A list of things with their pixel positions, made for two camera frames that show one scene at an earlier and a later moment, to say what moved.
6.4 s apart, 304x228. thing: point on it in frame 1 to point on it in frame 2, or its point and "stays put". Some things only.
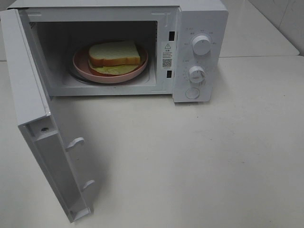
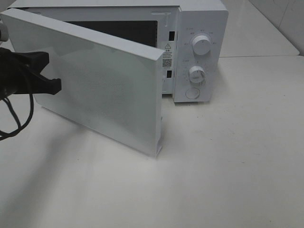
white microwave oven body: x=185 y=41 stays put
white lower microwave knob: x=196 y=74 stays put
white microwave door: x=33 y=102 to x=111 y=87
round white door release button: x=192 y=93 stays put
